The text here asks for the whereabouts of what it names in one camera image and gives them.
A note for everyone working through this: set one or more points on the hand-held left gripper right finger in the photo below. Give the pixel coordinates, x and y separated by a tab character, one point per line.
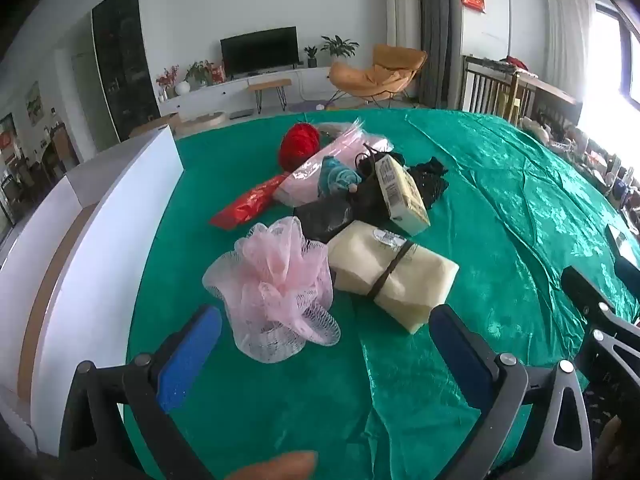
462	360

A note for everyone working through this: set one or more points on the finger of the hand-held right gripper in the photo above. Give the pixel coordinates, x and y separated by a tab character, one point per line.
629	274
582	285

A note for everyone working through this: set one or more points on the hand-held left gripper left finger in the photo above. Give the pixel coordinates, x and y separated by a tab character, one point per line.
190	355

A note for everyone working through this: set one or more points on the pink mesh bath sponge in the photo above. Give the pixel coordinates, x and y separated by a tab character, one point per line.
280	285

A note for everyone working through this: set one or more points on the white storage box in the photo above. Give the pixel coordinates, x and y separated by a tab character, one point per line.
115	240

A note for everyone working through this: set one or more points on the cream cloth bundle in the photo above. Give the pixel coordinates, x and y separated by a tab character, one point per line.
360	260

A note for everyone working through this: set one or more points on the red foil packet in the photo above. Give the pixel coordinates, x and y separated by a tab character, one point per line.
245	205

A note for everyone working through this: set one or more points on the cream labelled box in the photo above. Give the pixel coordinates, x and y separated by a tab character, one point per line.
400	195

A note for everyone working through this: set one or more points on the black lace cloth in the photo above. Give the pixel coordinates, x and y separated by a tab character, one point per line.
427	180

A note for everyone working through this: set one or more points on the black plastic bag roll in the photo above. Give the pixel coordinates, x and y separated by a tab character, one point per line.
325	217

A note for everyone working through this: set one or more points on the pink plastic bag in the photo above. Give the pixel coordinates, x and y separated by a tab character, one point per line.
315	167

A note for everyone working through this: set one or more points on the teal yarn doll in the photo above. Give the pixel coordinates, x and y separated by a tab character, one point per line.
335	172

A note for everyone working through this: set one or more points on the red yarn ball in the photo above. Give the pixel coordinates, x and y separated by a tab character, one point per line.
297	145

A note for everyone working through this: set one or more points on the person's right hand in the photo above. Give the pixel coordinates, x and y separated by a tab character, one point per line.
611	450

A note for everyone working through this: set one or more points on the person's left hand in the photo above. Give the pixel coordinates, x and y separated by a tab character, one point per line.
280	467

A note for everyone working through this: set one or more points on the small white flat box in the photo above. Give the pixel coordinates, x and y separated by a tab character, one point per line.
620	237

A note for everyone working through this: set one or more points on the green tablecloth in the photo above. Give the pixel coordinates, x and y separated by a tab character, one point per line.
500	210

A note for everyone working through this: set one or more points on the wooden railed crib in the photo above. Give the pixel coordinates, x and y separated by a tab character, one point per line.
500	90

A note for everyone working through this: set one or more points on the white sheer curtain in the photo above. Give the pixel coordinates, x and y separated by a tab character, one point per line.
567	30

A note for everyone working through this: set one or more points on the white television cabinet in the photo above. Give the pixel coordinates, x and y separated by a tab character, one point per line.
210	97

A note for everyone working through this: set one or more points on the silver foil packet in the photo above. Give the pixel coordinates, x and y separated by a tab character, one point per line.
330	130

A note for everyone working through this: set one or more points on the round white vase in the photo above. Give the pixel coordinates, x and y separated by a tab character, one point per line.
183	88

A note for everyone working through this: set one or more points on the red flower bouquet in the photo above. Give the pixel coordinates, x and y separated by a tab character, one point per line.
167	77

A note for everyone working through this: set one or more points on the red gift box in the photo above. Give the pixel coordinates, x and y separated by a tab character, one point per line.
217	74

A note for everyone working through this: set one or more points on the green leafy plant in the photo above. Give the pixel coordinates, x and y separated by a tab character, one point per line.
199	72

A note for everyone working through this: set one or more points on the wooden bench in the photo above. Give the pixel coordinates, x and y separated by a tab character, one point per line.
269	83

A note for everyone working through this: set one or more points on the grey curtain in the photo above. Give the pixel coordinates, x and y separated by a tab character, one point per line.
435	35

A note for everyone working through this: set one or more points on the orange lounge chair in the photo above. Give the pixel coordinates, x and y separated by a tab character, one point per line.
365	75

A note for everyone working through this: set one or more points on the tall black cabinet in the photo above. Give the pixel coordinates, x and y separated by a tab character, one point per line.
125	60

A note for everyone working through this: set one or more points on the black television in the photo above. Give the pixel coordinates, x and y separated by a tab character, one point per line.
260	52

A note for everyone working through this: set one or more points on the small potted plant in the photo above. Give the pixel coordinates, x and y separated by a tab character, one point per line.
311	56

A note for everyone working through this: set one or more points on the white standing air conditioner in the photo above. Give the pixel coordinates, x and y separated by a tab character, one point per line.
402	10

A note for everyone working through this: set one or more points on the large potted plant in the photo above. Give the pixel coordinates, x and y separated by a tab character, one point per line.
340	46

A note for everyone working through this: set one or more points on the framed wall picture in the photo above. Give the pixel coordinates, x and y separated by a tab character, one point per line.
33	102

